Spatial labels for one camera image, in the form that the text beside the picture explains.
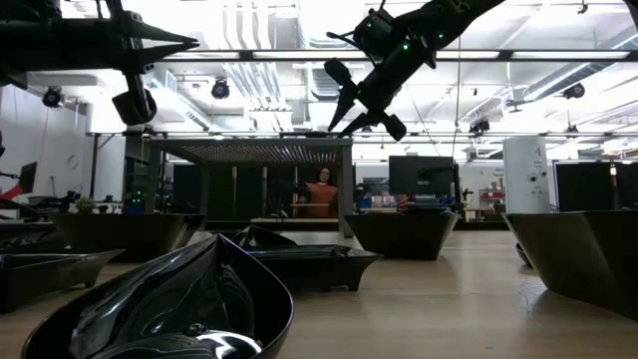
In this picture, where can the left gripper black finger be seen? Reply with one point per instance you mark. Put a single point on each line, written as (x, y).
(134, 107)
(159, 35)

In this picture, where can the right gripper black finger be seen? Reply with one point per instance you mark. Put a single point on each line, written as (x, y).
(338, 72)
(395, 127)

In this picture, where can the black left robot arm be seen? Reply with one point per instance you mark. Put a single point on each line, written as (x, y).
(50, 45)

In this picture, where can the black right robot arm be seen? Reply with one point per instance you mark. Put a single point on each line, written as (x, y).
(448, 20)

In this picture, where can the black computer monitor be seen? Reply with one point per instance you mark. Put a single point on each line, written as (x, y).
(588, 184)
(423, 174)
(27, 177)

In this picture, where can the black ceiling spotlight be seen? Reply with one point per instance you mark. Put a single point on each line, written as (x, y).
(52, 97)
(479, 124)
(574, 91)
(220, 89)

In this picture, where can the person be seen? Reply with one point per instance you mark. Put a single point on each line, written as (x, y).
(321, 197)

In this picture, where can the small green potted plant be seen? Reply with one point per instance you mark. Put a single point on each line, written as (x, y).
(85, 205)

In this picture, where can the black overhead beam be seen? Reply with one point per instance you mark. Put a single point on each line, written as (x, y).
(506, 55)

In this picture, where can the white round pillar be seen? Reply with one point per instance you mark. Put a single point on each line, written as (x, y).
(526, 174)

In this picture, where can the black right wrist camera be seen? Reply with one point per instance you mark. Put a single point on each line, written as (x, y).
(374, 30)

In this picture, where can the black horizontal rail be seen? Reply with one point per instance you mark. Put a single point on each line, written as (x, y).
(448, 134)

